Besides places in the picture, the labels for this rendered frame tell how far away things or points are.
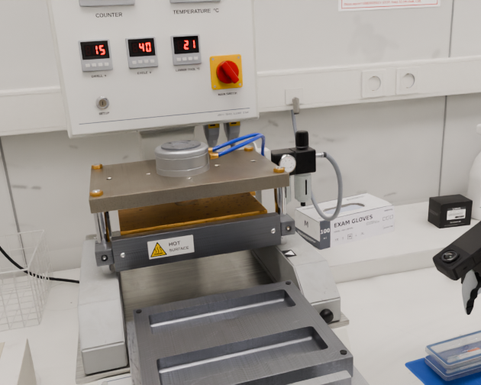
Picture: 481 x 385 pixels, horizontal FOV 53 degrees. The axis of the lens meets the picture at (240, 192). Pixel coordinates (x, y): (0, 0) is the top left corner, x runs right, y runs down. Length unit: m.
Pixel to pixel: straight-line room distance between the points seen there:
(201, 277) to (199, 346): 0.28
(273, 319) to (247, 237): 0.16
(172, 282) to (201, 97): 0.31
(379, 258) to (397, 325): 0.21
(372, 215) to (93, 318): 0.82
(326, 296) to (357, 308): 0.40
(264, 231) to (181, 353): 0.24
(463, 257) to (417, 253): 0.42
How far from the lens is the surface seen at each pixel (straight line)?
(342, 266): 1.12
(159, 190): 0.63
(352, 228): 1.22
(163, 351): 0.52
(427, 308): 1.07
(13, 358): 0.86
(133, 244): 0.64
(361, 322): 1.00
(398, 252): 1.19
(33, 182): 1.29
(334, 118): 1.36
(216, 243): 0.66
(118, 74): 0.82
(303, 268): 0.65
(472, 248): 0.80
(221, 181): 0.65
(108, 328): 0.61
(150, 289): 0.77
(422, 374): 0.90
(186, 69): 0.83
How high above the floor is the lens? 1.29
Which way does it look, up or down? 18 degrees down
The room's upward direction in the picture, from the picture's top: 3 degrees counter-clockwise
